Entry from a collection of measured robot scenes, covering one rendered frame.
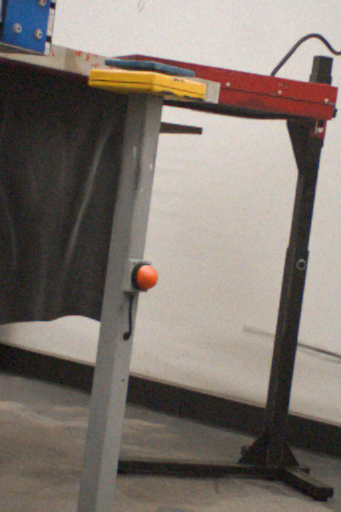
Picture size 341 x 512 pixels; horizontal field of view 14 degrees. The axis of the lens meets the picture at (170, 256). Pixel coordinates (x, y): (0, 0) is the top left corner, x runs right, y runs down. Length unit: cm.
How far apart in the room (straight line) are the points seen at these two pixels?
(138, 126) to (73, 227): 38
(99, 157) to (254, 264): 214
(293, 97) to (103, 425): 166
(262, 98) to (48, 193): 130
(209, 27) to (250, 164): 51
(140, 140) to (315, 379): 242
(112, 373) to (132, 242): 20
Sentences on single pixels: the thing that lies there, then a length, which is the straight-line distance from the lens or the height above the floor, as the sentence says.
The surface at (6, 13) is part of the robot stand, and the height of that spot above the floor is 98.
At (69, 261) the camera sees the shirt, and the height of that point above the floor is 64.
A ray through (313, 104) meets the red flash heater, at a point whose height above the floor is 105.
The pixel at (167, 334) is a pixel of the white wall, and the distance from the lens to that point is 472.
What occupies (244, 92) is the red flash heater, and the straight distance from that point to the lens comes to 350.
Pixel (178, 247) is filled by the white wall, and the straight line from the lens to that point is 470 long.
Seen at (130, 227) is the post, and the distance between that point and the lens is 205.
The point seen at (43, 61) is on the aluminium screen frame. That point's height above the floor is 96.
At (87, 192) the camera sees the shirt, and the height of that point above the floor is 76.
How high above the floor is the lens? 79
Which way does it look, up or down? 3 degrees down
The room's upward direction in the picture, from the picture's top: 7 degrees clockwise
